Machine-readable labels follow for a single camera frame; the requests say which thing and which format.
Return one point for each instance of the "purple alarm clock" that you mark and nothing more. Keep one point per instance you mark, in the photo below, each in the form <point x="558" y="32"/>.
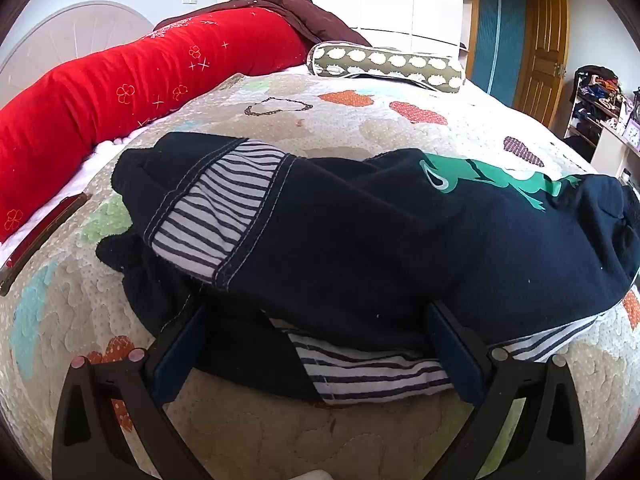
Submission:
<point x="633" y="132"/>

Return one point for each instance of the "green patterned bolster pillow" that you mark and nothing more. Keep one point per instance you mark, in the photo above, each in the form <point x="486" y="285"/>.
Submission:
<point x="385" y="62"/>

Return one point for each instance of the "wooden door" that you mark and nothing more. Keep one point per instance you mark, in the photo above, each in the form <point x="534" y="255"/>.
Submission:
<point x="545" y="50"/>

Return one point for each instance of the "dark maroon blanket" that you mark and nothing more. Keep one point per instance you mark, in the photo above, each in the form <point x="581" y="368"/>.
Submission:
<point x="310" y="15"/>

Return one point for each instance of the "long red pillow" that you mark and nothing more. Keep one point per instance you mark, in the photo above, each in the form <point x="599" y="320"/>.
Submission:
<point x="100" y="90"/>

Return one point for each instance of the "cluttered storage shelf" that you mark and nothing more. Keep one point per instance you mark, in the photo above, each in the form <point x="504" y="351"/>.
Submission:
<point x="595" y="100"/>

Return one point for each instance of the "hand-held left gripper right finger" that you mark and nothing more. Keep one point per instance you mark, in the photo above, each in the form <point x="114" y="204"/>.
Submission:
<point x="454" y="351"/>

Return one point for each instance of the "white headboard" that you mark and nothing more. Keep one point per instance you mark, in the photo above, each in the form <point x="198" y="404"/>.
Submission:
<point x="65" y="35"/>

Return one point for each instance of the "beige heart-patterned quilt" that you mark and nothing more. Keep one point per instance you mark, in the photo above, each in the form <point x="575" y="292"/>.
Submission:
<point x="310" y="125"/>

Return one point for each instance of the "white bed sheet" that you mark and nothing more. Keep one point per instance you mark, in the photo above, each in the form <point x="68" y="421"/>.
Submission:
<point x="107" y="147"/>

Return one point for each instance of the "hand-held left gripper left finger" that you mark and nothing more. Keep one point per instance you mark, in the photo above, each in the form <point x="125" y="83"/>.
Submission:
<point x="181" y="355"/>

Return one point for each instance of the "blue fabric curtain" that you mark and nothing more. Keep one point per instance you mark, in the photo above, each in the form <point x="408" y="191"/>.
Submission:
<point x="497" y="35"/>

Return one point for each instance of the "navy pants with striped lining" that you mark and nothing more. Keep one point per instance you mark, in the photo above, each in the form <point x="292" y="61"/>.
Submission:
<point x="350" y="240"/>

